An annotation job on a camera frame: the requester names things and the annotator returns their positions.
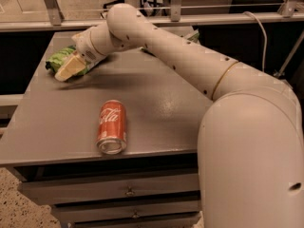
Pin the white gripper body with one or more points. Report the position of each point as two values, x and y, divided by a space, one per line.
85 47

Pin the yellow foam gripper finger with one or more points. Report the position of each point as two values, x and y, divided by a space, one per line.
71 65

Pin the green rice chip bag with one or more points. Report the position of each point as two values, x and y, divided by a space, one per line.
53 65

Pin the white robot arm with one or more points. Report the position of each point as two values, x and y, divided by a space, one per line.
250 143

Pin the crumpled green snack bag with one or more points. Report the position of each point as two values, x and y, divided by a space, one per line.
192 37

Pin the red cola can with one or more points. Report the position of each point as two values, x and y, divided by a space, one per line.
111 138

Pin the grey drawer cabinet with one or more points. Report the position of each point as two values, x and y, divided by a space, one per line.
50 145

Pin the metal railing frame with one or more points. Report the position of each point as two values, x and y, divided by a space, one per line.
35 15

